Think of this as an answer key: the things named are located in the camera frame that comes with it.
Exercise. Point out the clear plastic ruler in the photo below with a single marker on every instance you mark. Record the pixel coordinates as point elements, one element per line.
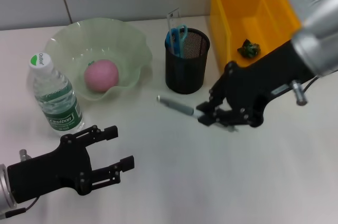
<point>173,20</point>

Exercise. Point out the clear green-label water bottle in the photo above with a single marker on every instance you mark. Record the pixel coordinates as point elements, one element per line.
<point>55,94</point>

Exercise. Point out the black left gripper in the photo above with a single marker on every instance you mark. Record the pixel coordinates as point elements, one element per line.
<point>50,173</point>

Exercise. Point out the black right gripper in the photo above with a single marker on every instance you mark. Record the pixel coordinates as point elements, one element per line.
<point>258,81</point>

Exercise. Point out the white grey ballpoint pen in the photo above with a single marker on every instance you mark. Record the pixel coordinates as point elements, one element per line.
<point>177,106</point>

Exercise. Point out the green plastic wrapper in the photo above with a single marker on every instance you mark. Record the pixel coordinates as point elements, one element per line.
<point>248,50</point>

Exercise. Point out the pale green glass fruit plate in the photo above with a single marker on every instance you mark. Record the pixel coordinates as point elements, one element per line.
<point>126,39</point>

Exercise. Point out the yellow plastic bin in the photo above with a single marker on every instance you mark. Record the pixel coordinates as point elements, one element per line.
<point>237,10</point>

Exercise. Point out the black mesh pen cup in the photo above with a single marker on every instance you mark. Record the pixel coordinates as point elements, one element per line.
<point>185,76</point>

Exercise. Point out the blue scissors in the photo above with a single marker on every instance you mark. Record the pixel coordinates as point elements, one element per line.
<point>182,39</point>

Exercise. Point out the pink toy peach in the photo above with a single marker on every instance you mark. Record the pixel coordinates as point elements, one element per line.
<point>101,76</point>

